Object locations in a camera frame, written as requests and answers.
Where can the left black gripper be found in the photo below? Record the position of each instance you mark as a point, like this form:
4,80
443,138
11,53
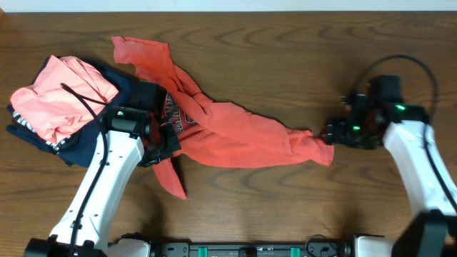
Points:
173,144

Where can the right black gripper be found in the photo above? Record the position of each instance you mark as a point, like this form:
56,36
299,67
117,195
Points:
335,134

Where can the red-orange soccer t-shirt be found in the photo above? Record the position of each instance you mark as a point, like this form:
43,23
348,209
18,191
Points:
220,134

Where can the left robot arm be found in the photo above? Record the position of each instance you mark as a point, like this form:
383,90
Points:
129,138

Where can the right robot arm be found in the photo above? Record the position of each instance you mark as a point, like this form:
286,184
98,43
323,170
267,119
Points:
405,132

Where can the folded navy garment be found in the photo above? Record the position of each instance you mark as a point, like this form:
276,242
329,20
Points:
82,153

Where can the black white patterned garment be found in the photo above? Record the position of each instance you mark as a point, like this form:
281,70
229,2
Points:
24,130

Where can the folded pink shirt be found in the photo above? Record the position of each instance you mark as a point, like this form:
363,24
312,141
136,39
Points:
53,112

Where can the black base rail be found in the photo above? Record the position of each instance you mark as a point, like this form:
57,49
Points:
315,246

